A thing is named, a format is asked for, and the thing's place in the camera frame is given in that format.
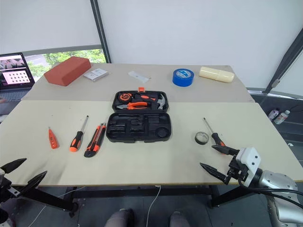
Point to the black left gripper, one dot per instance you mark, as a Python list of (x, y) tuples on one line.
[(7, 186)]

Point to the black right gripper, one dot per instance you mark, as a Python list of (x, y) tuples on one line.
[(237, 171)]

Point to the orange black screwdriver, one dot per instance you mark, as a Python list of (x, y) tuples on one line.
[(216, 137), (77, 139)]

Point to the black electrical tape roll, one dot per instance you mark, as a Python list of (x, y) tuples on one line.
[(197, 139)]

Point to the orange voltage tester pen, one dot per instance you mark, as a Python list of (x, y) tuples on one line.
[(53, 139)]

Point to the orange black utility knife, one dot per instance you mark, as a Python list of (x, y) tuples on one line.
[(94, 142)]

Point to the black tool case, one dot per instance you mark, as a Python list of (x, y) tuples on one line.
[(142, 133)]

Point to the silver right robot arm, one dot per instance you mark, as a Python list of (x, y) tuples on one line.
[(280, 183)]

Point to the purple capped small bottle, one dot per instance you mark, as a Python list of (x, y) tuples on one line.
[(274, 114)]

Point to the dark rounded shape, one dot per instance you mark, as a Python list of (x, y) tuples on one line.
[(179, 220), (119, 218)]

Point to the white bottle red label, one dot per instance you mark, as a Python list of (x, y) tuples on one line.
[(282, 117)]

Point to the cream cylindrical case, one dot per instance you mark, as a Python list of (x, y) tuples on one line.
[(216, 74)]

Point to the blue tape roll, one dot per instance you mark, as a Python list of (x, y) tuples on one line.
[(183, 81)]

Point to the open laptop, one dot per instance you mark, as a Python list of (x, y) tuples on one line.
[(16, 75)]

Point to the red brick block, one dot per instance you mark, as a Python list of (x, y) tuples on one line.
[(66, 71)]

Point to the orange black tape measure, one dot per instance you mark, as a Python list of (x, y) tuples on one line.
[(124, 97)]

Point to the clear plastic bag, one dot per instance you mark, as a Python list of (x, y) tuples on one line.
[(139, 76)]

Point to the small white card box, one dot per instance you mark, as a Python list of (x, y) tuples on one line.
[(95, 74)]

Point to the black window pillar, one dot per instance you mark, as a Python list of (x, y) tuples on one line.
[(100, 30)]

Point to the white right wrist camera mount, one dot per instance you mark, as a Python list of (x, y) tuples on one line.
[(251, 156)]

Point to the black table frame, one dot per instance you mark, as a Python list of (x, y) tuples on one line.
[(118, 192)]

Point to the dark diagonal frame beam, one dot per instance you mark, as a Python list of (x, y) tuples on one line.
[(284, 61)]

